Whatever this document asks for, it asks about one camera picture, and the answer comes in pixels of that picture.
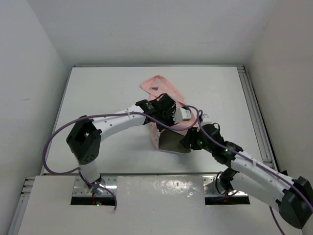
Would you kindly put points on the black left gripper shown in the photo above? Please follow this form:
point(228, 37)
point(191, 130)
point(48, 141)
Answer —
point(171, 112)

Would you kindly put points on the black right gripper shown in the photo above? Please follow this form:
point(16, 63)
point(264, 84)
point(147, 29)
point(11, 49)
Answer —
point(190, 141)

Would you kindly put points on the pink bunny print pillowcase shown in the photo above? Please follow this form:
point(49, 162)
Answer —
point(156, 86)

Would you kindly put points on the grey pillow with orange flowers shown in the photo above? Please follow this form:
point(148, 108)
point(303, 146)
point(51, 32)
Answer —
point(169, 141)

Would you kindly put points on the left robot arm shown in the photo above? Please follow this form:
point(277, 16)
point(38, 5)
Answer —
point(87, 134)

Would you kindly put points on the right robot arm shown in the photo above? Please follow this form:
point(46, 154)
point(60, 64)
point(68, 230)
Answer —
point(291, 198)

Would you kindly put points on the white front cover panel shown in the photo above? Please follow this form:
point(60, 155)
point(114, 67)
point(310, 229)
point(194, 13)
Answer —
point(145, 206)

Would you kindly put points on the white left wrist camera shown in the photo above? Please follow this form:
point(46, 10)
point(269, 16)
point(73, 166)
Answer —
point(184, 114)

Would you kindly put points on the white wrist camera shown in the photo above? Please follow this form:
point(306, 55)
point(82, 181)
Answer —
point(205, 119)
point(184, 114)

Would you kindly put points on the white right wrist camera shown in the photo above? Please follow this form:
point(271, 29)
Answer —
point(205, 119)

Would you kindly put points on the aluminium frame rail right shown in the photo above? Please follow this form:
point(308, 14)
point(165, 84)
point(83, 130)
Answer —
point(267, 154)

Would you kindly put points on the aluminium frame rail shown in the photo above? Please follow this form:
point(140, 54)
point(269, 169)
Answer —
point(267, 154)
point(21, 206)

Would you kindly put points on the aluminium frame rail left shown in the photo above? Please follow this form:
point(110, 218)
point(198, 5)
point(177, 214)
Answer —
point(21, 206)

